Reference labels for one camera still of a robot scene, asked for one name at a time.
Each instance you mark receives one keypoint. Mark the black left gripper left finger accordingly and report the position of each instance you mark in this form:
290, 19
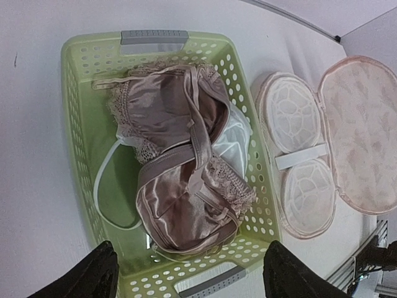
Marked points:
94, 276

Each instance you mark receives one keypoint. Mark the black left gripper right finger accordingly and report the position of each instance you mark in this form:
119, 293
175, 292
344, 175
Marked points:
286, 276

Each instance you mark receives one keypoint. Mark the green perforated plastic basket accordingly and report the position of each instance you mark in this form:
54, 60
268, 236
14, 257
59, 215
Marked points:
90, 130

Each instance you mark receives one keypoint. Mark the floral mesh laundry bag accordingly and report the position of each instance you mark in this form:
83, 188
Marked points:
337, 141

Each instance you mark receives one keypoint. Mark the white satin bra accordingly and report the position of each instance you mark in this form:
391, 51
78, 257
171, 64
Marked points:
229, 136

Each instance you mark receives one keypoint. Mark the pink satin lace bra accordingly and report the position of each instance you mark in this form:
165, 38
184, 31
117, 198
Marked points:
189, 85

